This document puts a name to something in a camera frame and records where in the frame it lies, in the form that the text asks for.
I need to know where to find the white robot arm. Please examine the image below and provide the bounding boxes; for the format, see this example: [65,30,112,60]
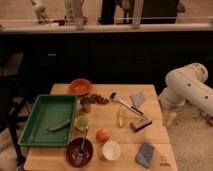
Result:
[158,63,213,126]

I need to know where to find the red orange bowl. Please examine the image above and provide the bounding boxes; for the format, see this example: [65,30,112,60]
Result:
[69,79,92,96]

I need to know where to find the dark brown bowl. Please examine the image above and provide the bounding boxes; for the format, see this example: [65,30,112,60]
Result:
[66,137,93,168]

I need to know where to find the grey blue cloth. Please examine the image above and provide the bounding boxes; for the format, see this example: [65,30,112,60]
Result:
[130,93,145,108]

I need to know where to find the blue sponge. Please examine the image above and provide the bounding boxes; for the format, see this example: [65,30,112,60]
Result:
[135,143,155,168]

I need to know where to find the white cup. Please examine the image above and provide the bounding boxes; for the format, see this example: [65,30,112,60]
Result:
[102,140,122,161]

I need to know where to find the orange peach fruit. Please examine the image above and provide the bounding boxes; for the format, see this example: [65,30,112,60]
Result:
[96,129,110,142]

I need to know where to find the bunch of dark grapes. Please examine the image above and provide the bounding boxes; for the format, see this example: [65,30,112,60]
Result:
[89,94,109,105]

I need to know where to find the dark metal cup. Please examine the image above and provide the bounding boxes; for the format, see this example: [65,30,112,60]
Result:
[80,97,91,113]

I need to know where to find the small green cup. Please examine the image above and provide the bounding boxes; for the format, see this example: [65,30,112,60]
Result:
[75,116,89,132]

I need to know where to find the green pea pod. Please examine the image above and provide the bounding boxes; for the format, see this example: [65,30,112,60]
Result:
[47,120,70,132]

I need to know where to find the green plastic tray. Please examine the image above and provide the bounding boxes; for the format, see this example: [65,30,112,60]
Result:
[18,94,77,147]

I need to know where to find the black chair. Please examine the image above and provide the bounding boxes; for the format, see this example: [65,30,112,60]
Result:
[0,77,28,166]

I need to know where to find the black handled silver spoon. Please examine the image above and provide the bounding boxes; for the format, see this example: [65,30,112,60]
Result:
[110,92,143,116]

